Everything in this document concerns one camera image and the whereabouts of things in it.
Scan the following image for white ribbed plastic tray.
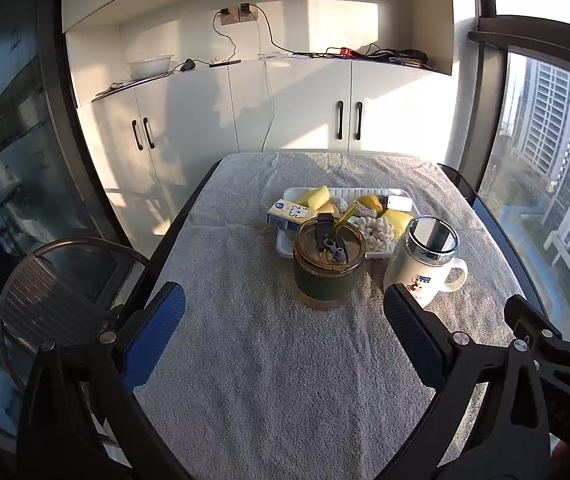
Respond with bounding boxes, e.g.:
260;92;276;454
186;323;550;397
276;186;422;261

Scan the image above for yellow sponge block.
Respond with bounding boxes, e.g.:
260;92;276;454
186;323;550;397
381;208;414;236
297;185;332;211

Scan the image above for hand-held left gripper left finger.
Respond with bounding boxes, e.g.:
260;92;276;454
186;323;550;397
17;281;190;480

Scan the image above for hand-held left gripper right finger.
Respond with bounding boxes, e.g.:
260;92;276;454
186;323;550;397
380;284;550;480

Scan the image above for dark woven chair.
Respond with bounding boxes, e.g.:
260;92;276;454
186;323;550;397
0;237;153;391

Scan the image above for brown glass tumbler with straw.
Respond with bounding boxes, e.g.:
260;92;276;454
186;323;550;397
292;203;366;311

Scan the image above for black charging cable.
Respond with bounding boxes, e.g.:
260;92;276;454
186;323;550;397
251;5;346;58
192;10;240;68

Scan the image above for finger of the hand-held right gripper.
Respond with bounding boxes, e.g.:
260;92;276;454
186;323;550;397
507;294;570;376

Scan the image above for apartment buildings outside window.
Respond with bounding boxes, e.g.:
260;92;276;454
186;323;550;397
480;55;570;346

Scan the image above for white plastic bowl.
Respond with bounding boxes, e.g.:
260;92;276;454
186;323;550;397
126;55;173;81

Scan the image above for white knotted scrunchie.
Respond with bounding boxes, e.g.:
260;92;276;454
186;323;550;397
354;216;396;253

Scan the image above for pile of black cables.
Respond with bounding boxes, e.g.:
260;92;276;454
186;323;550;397
360;45;438;71

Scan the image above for yellow tissue pack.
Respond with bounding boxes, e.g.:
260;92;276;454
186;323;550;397
266;199;313;231

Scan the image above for wall socket plate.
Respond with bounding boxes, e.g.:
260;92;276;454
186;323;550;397
220;4;260;26

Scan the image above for white wall cabinet unit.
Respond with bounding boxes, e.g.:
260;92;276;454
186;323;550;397
62;0;466;241

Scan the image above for dark window frame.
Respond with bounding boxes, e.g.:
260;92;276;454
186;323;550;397
465;0;570;206
37;0;138;256

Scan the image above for grey terry towel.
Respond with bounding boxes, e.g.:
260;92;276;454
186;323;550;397
135;151;518;480

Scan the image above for white mug with chrome lid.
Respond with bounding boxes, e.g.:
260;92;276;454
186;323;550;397
382;215;469;309

